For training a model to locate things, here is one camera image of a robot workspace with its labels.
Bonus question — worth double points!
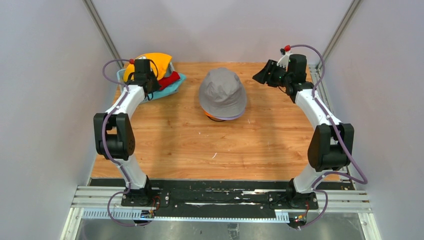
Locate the orange bucket hat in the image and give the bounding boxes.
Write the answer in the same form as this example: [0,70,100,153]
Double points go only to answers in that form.
[203,111,217,120]

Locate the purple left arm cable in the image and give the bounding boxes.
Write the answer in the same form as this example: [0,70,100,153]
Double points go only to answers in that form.
[100,58,136,227]

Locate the left aluminium corner rail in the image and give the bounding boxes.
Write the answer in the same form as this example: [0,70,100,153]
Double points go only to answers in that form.
[82,0,121,59]

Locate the teal plastic basket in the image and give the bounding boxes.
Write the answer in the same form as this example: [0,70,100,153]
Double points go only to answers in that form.
[116,62,176,105]

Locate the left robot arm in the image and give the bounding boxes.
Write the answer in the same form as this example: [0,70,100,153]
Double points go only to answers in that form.
[93,58,160,207]

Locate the yellow bucket hat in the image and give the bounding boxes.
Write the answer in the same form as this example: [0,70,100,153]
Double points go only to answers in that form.
[136,52,175,81]

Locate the black wire hat stand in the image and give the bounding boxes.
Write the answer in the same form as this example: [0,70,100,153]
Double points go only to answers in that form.
[209,117,227,123]

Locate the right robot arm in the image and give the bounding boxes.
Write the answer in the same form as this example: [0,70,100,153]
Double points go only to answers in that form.
[252,52,354,209]

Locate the red bucket hat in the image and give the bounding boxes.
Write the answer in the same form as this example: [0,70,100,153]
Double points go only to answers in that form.
[158,71,182,91]

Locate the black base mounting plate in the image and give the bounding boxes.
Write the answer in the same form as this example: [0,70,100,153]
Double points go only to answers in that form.
[75,178,354,220]

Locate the grey bucket hat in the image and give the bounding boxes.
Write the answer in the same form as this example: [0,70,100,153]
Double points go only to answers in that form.
[198,67,248,117]

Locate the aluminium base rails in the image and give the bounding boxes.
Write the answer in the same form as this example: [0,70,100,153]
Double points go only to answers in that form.
[61,179,381,240]

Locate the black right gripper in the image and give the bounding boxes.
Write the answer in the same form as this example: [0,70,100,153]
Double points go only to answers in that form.
[252,60,291,88]

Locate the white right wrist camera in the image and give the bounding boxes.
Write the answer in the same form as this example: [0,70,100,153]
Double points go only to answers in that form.
[277,45,292,69]

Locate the aluminium corner frame rail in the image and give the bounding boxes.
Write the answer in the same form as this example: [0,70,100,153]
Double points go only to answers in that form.
[308,0,362,190]

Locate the lavender bucket hat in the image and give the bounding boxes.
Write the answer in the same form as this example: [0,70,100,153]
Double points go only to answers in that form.
[217,111,245,121]

